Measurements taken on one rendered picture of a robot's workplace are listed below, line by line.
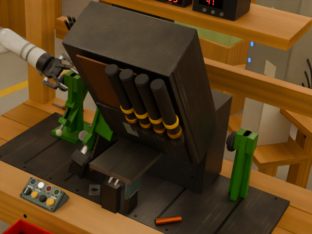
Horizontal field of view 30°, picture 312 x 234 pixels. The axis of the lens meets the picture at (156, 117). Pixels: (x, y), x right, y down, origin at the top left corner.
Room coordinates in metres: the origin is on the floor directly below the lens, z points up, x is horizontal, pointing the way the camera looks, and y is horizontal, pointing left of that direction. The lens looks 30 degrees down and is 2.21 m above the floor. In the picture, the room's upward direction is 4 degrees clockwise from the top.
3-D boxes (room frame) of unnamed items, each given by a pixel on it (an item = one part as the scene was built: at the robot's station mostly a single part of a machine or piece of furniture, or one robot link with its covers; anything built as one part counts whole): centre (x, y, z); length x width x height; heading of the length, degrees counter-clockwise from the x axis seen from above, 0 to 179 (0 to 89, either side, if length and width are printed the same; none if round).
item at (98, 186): (1.70, 0.20, 0.90); 0.06 x 0.04 x 0.01; 5
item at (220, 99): (1.88, -0.10, 1.07); 0.30 x 0.18 x 0.34; 62
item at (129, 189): (1.62, 0.06, 0.97); 0.10 x 0.02 x 0.14; 152
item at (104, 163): (1.68, 0.04, 1.11); 0.39 x 0.16 x 0.03; 152
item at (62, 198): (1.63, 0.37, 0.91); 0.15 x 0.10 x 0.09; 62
